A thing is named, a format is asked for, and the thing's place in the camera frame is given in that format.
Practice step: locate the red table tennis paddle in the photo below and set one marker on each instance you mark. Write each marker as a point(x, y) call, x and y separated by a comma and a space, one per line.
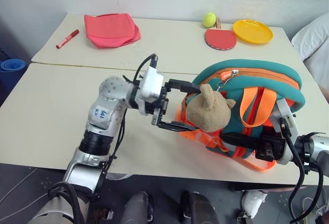
point(220, 39)

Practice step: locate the yellow-green tennis ball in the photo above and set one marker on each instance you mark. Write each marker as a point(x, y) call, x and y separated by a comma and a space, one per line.
point(209, 19)

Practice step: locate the silver robot body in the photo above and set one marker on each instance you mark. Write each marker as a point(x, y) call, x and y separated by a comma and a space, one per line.
point(51, 211)

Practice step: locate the folded red cloth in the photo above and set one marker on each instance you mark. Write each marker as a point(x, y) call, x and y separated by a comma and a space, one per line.
point(110, 30)

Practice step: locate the yellow plastic plate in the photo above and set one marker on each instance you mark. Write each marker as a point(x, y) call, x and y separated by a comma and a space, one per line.
point(252, 31)

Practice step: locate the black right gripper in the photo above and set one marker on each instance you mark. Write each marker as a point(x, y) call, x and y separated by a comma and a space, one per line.
point(273, 145)

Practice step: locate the blue rolled mat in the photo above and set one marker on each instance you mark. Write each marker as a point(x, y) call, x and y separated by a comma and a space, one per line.
point(11, 66)

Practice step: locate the dark rounded shape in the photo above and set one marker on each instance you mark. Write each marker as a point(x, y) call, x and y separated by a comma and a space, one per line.
point(198, 208)
point(137, 208)

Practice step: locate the white pillow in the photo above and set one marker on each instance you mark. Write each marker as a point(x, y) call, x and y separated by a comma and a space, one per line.
point(314, 39)

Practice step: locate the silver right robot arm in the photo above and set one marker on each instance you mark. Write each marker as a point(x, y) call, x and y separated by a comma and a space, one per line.
point(317, 147)

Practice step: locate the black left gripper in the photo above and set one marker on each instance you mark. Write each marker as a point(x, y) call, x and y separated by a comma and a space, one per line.
point(162, 105)

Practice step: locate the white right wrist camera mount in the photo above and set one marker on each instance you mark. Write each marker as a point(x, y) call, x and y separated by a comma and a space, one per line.
point(289, 121)

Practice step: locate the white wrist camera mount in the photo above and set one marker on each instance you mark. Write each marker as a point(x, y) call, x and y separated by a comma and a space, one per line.
point(151, 85)
point(289, 121)

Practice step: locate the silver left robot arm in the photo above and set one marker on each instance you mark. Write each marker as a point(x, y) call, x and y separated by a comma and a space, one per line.
point(99, 114)

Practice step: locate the orange and teal backpack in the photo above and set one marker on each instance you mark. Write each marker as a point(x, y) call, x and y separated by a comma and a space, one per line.
point(257, 80)

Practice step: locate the red marker pen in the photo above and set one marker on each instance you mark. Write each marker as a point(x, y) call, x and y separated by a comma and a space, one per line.
point(67, 39)

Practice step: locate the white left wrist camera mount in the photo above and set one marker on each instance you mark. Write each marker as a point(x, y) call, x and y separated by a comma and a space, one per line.
point(151, 85)

